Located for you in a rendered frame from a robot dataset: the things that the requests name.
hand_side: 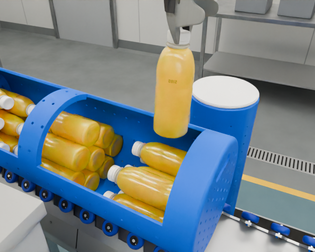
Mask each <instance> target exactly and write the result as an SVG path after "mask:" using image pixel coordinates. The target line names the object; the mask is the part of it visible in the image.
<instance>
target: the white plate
mask: <svg viewBox="0 0 315 252"><path fill-rule="evenodd" d="M192 87H193V89H192V95H193V97H194V98H196V99H197V100H198V101H200V102H201V103H203V104H206V105H208V106H212V107H216V108H222V109H240V108H245V107H248V106H250V105H252V104H254V103H255V102H256V101H257V100H258V99H259V91H258V90H257V88H256V87H255V86H254V85H252V84H251V83H249V82H247V81H245V80H242V79H239V78H235V77H230V76H208V77H204V78H201V79H199V80H197V81H195V82H194V83H193V86H192Z"/></svg>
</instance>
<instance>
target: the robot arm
mask: <svg viewBox="0 0 315 252"><path fill-rule="evenodd" d="M163 1H164V11H165V12H166V19H167V23H168V27H169V30H170V33H171V36H172V39H173V42H174V43H175V44H177V45H178V44H179V42H180V32H181V31H180V27H182V29H183V30H187V31H190V34H191V32H192V28H193V26H194V25H199V24H201V23H202V22H203V21H204V19H205V17H209V16H214V15H216V14H217V12H218V10H219V5H218V3H217V2H216V1H215V0H163Z"/></svg>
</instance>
